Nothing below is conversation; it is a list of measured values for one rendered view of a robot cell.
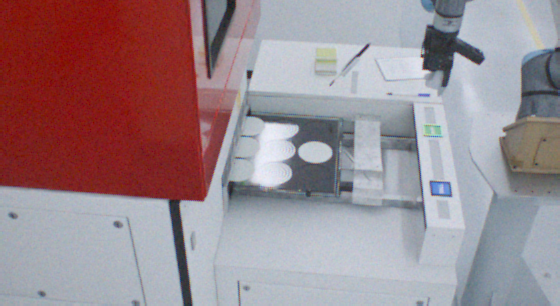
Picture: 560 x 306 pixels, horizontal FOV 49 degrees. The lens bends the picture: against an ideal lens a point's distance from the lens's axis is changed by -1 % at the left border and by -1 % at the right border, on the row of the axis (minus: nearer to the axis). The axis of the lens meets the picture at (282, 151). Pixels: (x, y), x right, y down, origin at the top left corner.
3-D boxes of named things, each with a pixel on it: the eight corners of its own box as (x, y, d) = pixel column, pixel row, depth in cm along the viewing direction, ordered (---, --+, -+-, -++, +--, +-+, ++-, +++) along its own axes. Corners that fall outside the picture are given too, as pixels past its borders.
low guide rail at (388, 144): (252, 140, 203) (252, 132, 201) (253, 136, 204) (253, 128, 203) (406, 150, 199) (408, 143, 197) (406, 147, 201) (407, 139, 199)
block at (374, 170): (353, 176, 180) (354, 168, 178) (353, 168, 182) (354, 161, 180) (381, 178, 179) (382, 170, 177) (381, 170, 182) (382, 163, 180)
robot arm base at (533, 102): (554, 129, 200) (554, 99, 201) (574, 122, 185) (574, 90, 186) (508, 127, 201) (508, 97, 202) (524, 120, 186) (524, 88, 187)
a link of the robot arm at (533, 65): (535, 99, 202) (536, 58, 204) (572, 93, 191) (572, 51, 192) (512, 93, 196) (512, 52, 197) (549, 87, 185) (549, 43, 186)
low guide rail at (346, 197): (239, 195, 182) (239, 187, 180) (240, 190, 183) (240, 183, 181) (411, 208, 178) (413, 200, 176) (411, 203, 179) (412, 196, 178)
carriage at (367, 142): (352, 204, 175) (353, 196, 173) (354, 128, 203) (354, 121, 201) (380, 206, 174) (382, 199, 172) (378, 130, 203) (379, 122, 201)
